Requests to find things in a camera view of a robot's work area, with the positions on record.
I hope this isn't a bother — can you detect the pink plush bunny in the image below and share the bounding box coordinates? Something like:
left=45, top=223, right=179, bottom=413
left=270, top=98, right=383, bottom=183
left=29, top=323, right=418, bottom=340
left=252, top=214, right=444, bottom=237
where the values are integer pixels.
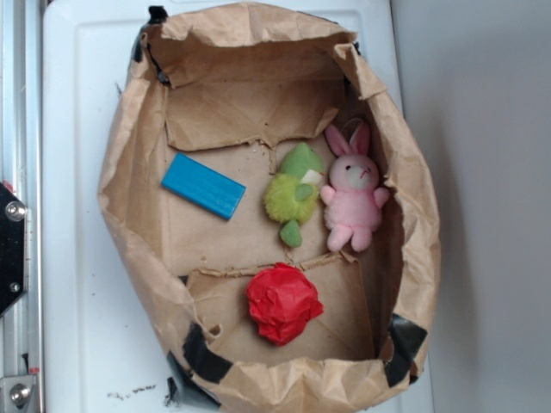
left=320, top=121, right=390, bottom=252

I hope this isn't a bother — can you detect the silver corner bracket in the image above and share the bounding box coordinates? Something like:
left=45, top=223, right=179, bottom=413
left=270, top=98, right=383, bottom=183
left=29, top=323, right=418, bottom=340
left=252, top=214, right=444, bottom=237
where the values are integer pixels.
left=1, top=374, right=40, bottom=413

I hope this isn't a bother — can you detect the green plush animal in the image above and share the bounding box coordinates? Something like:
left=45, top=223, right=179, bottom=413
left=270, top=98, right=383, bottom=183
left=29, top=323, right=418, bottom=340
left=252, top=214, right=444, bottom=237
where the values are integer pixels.
left=263, top=142, right=325, bottom=248

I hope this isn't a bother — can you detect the red crumpled paper ball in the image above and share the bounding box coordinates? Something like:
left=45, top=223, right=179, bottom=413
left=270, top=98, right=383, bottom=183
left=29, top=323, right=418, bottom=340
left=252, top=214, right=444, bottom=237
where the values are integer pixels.
left=246, top=262, right=324, bottom=346

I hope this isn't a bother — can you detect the black metal bracket plate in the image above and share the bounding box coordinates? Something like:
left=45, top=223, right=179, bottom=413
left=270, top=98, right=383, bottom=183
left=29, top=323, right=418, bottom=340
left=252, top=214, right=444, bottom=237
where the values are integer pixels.
left=0, top=182, right=28, bottom=316

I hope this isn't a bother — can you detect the brown paper bag bin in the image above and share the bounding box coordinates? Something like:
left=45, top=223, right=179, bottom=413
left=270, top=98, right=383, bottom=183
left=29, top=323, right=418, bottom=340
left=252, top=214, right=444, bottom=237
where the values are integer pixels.
left=98, top=3, right=440, bottom=412

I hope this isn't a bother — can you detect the blue rectangular block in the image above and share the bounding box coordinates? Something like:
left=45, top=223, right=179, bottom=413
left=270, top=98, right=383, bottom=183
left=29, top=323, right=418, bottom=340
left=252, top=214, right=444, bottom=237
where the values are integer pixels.
left=161, top=153, right=246, bottom=220

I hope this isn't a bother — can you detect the aluminium frame rail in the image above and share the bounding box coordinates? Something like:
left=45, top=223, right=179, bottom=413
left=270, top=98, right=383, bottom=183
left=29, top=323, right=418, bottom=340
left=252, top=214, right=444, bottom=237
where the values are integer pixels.
left=1, top=1, right=44, bottom=412

